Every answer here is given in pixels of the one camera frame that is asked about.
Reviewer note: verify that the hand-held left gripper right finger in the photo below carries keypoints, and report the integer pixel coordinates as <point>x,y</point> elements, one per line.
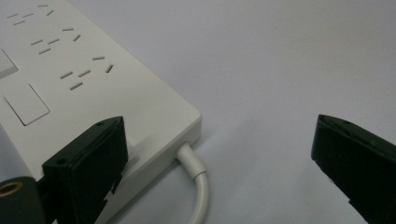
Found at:
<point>358,161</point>

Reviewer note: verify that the white power strip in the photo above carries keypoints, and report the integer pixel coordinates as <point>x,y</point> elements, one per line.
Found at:
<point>93,90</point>

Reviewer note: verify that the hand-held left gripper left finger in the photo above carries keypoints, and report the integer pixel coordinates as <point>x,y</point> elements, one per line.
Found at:
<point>87,168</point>

